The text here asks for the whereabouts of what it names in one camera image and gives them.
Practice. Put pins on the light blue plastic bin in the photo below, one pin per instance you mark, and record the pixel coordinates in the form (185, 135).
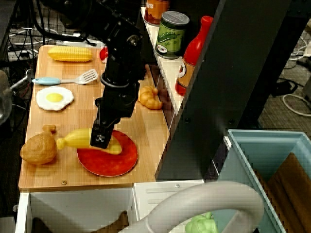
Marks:
(243, 150)

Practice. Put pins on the grey toy faucet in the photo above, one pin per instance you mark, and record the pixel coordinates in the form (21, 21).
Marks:
(206, 196)

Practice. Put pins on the white toy sink unit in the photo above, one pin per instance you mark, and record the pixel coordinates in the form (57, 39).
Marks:
(80, 204)

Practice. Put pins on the red round plate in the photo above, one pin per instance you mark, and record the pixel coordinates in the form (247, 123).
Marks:
(109, 163)

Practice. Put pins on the red white toy sushi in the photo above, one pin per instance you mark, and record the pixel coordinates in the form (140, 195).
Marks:
(103, 54)

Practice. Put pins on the wooden countertop board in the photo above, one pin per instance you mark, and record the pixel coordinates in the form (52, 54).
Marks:
(80, 116)

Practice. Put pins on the red ketchup bottle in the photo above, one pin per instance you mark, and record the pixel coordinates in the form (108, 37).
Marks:
(192, 55)

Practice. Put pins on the green pea can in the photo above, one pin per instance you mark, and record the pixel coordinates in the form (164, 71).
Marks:
(170, 36)

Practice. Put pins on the brown toy chicken drumstick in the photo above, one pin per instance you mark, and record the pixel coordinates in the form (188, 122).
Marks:
(39, 149)

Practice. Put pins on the white power strip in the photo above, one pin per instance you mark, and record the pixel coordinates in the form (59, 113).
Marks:
(19, 55)

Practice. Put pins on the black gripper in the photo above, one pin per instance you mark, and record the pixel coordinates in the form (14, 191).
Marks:
(119, 102)

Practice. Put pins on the yellow toy corn cob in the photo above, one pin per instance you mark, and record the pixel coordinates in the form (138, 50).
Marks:
(70, 54)

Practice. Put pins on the yellow toy banana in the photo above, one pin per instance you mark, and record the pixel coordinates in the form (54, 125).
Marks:
(77, 138)

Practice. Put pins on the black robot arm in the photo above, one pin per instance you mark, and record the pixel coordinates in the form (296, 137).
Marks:
(116, 31)

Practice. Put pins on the tiled backsplash with shelf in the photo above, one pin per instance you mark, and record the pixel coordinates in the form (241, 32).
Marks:
(167, 68)

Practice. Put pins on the orange soup can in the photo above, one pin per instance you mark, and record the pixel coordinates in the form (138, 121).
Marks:
(155, 11)

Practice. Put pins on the toy fried egg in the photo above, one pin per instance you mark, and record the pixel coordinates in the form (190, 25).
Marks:
(54, 98)

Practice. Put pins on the toy croissant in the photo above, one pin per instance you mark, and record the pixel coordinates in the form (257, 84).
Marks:
(149, 98)

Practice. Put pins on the green toy grapes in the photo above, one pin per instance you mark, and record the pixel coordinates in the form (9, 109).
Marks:
(200, 224)

